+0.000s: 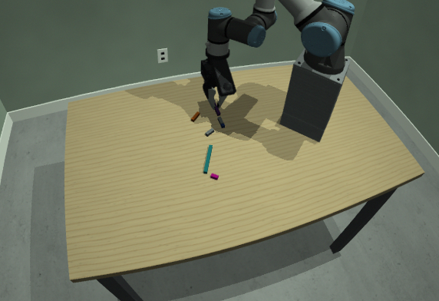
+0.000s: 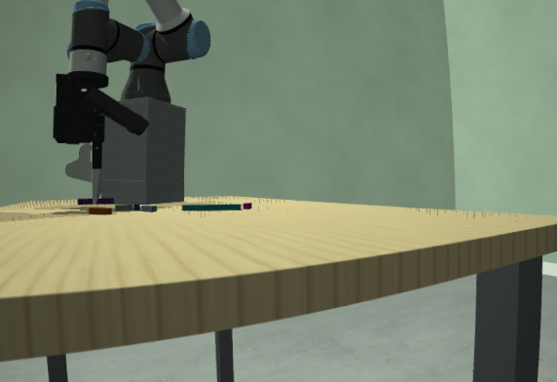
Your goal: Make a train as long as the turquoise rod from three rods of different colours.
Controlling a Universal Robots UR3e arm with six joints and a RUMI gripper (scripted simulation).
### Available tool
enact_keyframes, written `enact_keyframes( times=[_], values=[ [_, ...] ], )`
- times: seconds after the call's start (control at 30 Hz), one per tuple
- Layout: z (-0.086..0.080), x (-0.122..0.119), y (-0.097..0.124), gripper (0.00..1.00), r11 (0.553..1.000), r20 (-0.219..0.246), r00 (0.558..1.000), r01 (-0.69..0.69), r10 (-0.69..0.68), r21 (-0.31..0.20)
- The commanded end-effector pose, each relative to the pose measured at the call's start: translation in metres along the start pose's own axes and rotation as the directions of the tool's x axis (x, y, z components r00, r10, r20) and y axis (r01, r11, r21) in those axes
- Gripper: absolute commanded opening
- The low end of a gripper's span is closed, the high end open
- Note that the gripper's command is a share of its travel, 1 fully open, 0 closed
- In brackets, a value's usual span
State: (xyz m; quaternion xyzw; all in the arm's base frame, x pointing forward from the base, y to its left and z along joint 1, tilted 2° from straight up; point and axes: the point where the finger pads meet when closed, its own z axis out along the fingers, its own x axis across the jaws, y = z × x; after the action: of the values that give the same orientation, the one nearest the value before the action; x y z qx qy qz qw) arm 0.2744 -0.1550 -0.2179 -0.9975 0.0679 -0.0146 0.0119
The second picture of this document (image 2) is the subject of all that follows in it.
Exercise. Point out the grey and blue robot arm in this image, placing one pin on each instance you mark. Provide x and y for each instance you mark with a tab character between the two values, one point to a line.
97	39

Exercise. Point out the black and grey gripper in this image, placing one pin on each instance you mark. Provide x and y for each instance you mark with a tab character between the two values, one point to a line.
78	124

